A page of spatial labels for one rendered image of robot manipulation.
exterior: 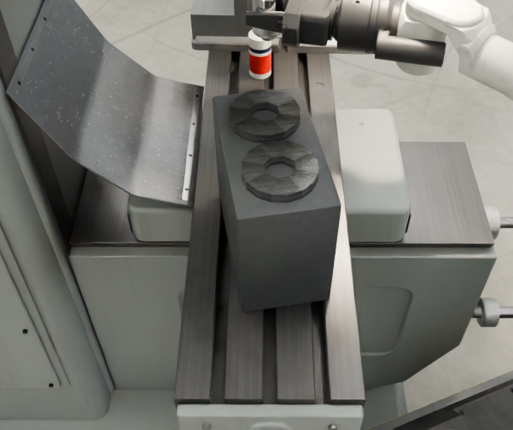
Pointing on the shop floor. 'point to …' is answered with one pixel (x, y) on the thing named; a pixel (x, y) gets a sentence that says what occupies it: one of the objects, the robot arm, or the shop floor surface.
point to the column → (23, 246)
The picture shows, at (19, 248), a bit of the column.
